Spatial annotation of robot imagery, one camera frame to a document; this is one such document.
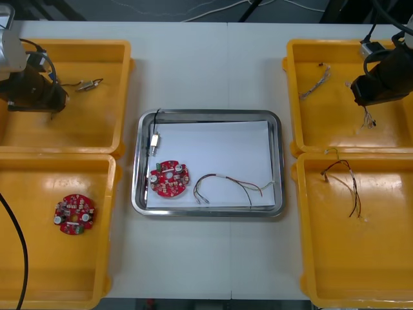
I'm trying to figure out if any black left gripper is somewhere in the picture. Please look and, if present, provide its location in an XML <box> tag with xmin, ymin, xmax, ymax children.
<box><xmin>28</xmin><ymin>76</ymin><xmax>70</xmax><ymax>114</ymax></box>

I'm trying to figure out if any red black green wire harness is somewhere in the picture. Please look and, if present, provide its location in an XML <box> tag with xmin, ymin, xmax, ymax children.
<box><xmin>192</xmin><ymin>173</ymin><xmax>277</xmax><ymax>207</ymax></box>

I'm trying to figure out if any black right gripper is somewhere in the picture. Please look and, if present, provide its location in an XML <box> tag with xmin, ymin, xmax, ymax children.
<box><xmin>350</xmin><ymin>60</ymin><xmax>400</xmax><ymax>107</ymax></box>

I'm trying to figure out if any metal solenoid with black cable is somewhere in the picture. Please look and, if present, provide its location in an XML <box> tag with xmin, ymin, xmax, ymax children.
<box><xmin>61</xmin><ymin>77</ymin><xmax>105</xmax><ymax>93</ymax></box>
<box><xmin>146</xmin><ymin>108</ymin><xmax>164</xmax><ymax>159</ymax></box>

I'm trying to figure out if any thick black cable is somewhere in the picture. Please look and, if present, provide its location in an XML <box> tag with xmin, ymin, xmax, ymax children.
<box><xmin>0</xmin><ymin>192</ymin><xmax>30</xmax><ymax>310</ymax></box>

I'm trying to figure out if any white floor cable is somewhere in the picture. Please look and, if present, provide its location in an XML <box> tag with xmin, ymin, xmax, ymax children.
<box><xmin>111</xmin><ymin>0</ymin><xmax>325</xmax><ymax>23</ymax></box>

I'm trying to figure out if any round red circuit board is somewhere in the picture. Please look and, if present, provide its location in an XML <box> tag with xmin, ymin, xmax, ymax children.
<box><xmin>53</xmin><ymin>193</ymin><xmax>96</xmax><ymax>237</ymax></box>
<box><xmin>148</xmin><ymin>160</ymin><xmax>191</xmax><ymax>200</ymax></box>

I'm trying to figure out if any steel tray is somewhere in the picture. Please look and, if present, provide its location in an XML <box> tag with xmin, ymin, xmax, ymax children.
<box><xmin>130</xmin><ymin>108</ymin><xmax>287</xmax><ymax>218</ymax></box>

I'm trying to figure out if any white twisted wire harness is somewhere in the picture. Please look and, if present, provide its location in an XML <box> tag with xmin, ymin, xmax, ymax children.
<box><xmin>344</xmin><ymin>79</ymin><xmax>378</xmax><ymax>130</ymax></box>
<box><xmin>298</xmin><ymin>63</ymin><xmax>332</xmax><ymax>101</ymax></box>

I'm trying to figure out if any yellow-orange plastic bin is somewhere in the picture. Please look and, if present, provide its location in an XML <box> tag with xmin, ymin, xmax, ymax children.
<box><xmin>0</xmin><ymin>39</ymin><xmax>135</xmax><ymax>159</ymax></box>
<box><xmin>281</xmin><ymin>38</ymin><xmax>413</xmax><ymax>159</ymax></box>
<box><xmin>0</xmin><ymin>152</ymin><xmax>124</xmax><ymax>310</ymax></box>
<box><xmin>290</xmin><ymin>150</ymin><xmax>413</xmax><ymax>308</ymax></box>

